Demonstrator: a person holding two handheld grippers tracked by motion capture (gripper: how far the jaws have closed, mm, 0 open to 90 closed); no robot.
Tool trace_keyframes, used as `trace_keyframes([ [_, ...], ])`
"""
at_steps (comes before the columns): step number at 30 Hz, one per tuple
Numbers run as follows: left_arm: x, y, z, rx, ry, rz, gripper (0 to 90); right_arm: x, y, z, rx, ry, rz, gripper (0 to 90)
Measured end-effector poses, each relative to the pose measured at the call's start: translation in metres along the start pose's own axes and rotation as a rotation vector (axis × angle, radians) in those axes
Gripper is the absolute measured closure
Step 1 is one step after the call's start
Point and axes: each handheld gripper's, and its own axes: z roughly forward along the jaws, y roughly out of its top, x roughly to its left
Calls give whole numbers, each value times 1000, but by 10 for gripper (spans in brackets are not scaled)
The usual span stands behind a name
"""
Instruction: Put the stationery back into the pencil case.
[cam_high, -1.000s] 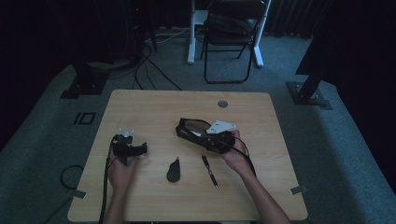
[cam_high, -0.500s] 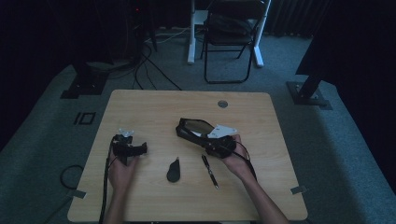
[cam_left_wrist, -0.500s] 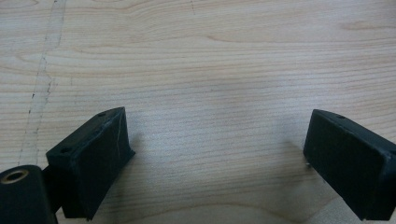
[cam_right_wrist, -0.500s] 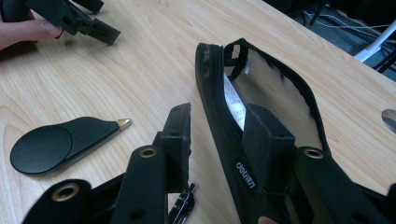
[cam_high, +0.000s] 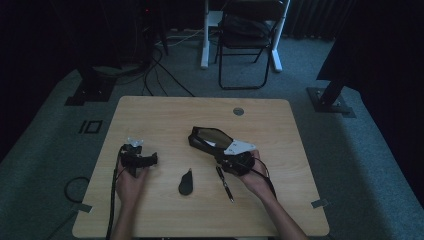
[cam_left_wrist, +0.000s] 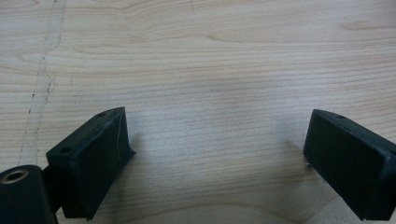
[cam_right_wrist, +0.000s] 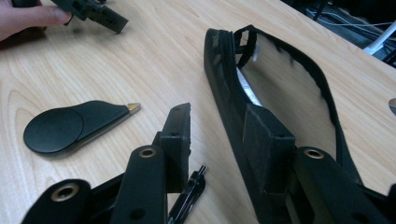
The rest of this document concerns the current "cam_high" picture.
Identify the grey floor tape strip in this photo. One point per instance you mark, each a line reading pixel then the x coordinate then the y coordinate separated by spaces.
pixel 319 203

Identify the dark curtain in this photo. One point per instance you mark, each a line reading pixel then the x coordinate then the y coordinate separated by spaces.
pixel 313 20

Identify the black pen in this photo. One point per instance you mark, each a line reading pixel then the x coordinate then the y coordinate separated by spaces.
pixel 225 185

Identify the person's left hand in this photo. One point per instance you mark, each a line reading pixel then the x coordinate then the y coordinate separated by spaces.
pixel 130 188

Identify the person's right hand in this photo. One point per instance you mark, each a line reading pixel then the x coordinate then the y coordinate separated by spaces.
pixel 258 183

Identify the black teardrop-shaped tool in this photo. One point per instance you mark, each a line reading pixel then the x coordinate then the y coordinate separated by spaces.
pixel 185 185

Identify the black stand base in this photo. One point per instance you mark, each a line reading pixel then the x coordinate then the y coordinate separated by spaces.
pixel 328 100
pixel 93 90

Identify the dark bag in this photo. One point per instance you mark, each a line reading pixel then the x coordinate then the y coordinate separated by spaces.
pixel 246 26

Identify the grey round table grommet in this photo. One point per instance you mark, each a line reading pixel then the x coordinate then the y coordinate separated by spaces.
pixel 238 111

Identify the white desk frame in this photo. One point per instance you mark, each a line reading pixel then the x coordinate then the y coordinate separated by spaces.
pixel 204 50

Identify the black pencil case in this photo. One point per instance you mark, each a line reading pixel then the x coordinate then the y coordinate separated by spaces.
pixel 213 135

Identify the black folding chair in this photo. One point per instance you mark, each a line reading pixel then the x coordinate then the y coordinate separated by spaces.
pixel 245 41

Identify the dark equipment rack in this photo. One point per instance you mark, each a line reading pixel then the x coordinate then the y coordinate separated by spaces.
pixel 146 33

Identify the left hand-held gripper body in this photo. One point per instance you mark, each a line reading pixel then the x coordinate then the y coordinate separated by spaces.
pixel 131 157

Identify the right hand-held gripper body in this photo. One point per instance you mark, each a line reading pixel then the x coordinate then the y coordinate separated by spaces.
pixel 238 161

